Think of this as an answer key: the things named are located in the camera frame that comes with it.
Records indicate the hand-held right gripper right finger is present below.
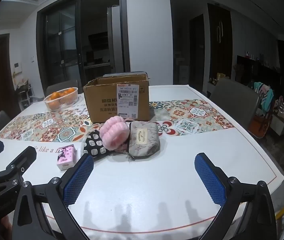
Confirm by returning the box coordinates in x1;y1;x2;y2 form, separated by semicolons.
194;152;278;240

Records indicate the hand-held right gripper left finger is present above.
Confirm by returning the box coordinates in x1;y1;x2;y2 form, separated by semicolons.
11;153;94;240

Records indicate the pink tissue pack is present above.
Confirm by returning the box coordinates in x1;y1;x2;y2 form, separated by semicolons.
56;145;77;171

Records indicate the black white patterned pouch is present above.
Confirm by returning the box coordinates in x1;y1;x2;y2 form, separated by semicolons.
82;130;109;159

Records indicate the pink fluffy scrunchie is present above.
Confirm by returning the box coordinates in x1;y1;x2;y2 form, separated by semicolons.
99;116;130;152

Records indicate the grey printed pouch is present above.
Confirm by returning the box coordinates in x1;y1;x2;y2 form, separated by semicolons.
114;121;160;162

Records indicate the cardboard box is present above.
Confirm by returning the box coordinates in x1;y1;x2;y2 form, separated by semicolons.
83;71;151;123

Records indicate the small cluttered shelf rack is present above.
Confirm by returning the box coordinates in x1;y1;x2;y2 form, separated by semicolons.
13;79;34;111

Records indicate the patterned table runner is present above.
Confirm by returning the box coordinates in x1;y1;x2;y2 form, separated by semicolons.
0;99;236;140

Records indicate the white plastic fruit basket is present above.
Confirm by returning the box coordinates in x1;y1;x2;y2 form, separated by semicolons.
43;87;79;111

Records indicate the colourful clothes pile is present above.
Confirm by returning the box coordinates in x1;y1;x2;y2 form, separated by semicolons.
253;81;275;117

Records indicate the dark sideboard cabinet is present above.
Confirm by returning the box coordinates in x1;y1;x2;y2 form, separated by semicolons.
237;54;282;95

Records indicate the dark sliding glass door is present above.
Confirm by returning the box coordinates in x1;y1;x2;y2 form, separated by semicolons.
36;0;130;98

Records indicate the silver refrigerator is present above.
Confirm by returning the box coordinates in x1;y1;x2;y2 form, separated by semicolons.
107;5;125;73

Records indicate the dark wardrobe with handles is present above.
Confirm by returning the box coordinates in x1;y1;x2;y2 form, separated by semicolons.
207;3;233;80

